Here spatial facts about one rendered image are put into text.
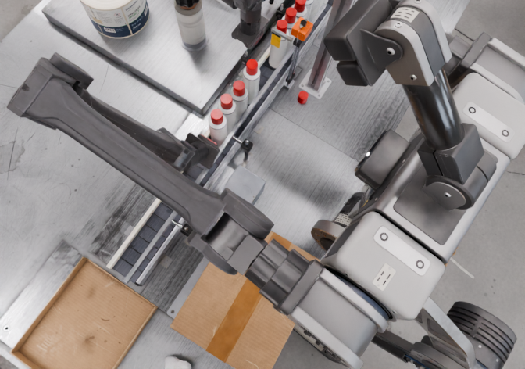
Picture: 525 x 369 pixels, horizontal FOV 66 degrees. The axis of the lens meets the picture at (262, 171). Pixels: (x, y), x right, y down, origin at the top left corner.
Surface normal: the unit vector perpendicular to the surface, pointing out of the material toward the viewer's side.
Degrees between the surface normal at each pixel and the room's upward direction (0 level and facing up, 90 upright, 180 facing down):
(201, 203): 25
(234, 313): 0
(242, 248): 17
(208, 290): 0
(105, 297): 0
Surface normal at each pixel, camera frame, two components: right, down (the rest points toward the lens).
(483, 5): 0.06, -0.29
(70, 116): 0.14, 0.14
